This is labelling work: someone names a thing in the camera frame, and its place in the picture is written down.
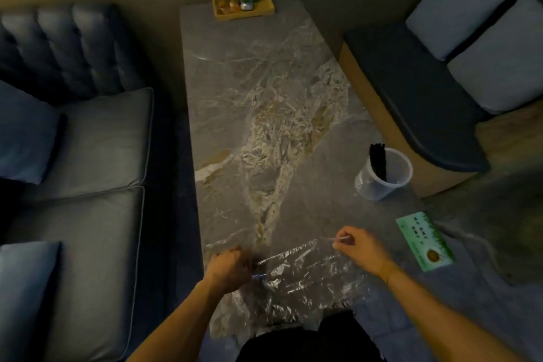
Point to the person's right hand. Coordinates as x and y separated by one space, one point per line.
367 249

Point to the blue sofa cushion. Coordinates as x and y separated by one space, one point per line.
23 132
23 298

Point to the person's left hand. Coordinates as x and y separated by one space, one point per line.
227 270

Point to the green paper packet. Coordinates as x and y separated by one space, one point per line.
424 241

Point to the person's right forearm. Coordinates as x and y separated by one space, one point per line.
437 319

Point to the person's left fingers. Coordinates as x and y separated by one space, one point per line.
245 262

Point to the person's left forearm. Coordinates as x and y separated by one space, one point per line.
182 325

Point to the small silver object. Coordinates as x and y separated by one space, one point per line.
247 5

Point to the person's right fingers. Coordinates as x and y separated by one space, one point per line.
345 238

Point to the person's black clothing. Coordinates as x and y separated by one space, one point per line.
309 340

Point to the wooden tray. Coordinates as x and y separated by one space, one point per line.
261 9

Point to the light grey pillow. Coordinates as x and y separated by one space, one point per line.
456 5
500 60

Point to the clear plastic measuring cup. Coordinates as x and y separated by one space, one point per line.
392 183

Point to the grey leather sofa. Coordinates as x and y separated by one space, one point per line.
93 154

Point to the wooden bench with dark pad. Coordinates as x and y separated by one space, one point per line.
407 90

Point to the clear plastic bag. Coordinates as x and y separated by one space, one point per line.
309 279

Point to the bundle of black sticks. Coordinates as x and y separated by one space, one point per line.
378 162

